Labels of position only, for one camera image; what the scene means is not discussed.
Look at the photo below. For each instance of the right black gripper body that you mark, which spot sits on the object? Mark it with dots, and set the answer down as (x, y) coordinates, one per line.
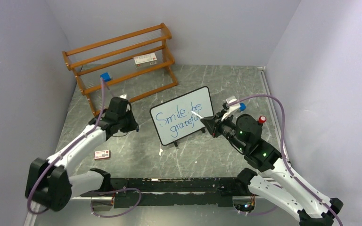
(227, 128)

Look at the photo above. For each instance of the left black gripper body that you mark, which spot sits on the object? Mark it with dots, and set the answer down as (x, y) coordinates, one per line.
(127, 122)

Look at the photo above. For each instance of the white blue marker pen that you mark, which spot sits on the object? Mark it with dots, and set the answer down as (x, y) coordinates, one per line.
(196, 114)

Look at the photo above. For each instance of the white whiteboard black frame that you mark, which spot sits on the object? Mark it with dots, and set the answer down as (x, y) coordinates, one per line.
(174, 120)

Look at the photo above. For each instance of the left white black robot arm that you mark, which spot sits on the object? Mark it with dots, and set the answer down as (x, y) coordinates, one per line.
(50, 182)

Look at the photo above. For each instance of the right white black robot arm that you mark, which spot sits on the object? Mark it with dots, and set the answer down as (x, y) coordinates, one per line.
(269, 176)

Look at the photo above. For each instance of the blue grey whiteboard eraser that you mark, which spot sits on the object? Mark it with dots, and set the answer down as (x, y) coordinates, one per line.
(242, 107)

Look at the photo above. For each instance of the red black bottle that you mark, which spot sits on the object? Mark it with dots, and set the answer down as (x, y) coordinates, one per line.
(262, 119)

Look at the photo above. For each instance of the red white box on table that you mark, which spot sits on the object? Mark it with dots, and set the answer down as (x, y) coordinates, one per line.
(100, 155)

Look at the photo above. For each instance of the blue cube on shelf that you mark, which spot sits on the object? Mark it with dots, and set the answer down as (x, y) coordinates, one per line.
(106, 77)

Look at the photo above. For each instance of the orange wooden shelf rack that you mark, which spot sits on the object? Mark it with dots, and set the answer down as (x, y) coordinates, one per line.
(115, 56)

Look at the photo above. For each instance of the white red box on shelf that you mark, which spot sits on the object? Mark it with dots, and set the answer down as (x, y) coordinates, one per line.
(145, 60)

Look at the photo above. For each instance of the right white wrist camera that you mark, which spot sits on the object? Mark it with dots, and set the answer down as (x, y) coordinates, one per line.
(231, 105)

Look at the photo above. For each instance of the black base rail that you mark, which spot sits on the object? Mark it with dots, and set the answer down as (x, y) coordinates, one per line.
(222, 192)

